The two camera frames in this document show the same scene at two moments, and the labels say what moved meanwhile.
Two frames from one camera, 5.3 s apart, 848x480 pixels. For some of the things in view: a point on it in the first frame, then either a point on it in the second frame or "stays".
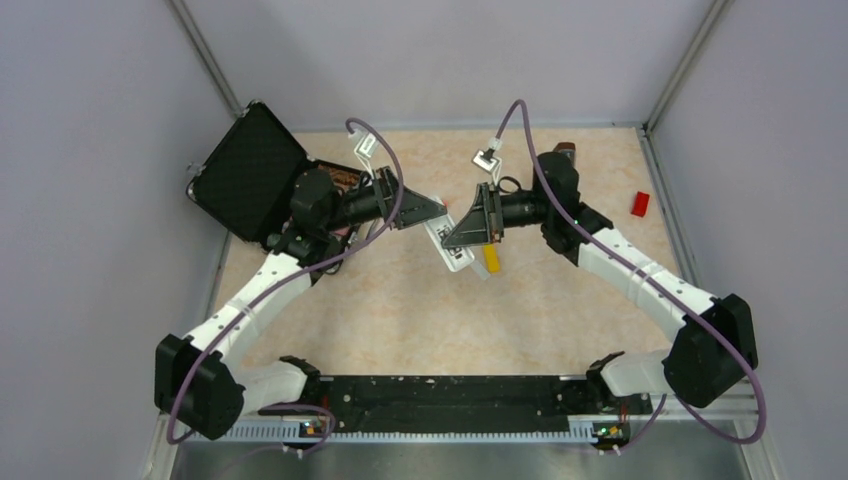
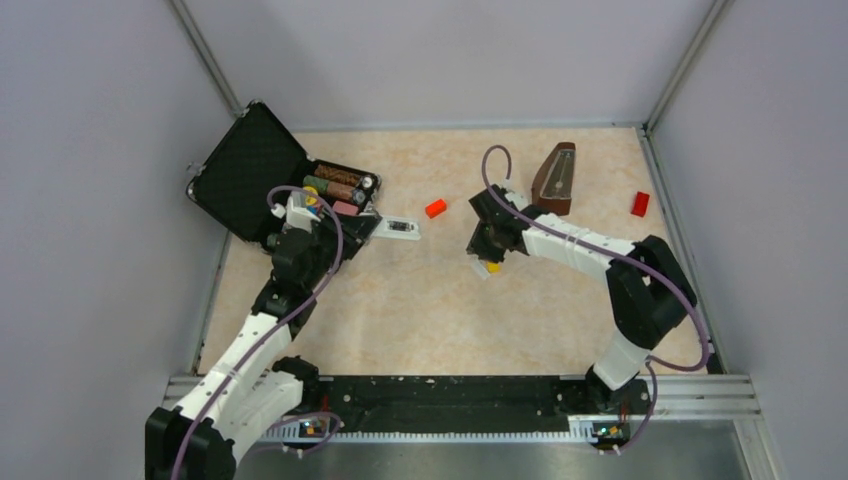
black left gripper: (418, 208) -> (356, 229)
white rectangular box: (441, 229) -> (397, 228)
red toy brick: (640, 204) stays
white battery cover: (481, 270) stays
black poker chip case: (248, 172) stays
